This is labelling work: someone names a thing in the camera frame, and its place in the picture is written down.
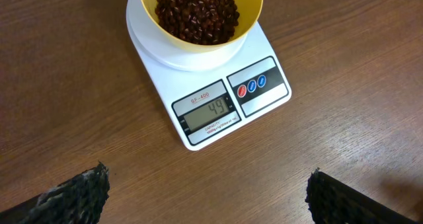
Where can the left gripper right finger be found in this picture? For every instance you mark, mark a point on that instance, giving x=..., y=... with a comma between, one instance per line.
x=332, y=202

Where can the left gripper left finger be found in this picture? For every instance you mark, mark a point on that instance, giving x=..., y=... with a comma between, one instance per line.
x=79, y=200

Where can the white digital kitchen scale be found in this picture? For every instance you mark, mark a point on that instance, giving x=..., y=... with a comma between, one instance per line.
x=209, y=95

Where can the pale yellow plastic bowl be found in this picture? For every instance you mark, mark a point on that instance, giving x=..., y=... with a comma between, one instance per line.
x=249, y=10

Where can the red beans in bowl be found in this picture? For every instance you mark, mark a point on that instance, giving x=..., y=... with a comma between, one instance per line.
x=205, y=22

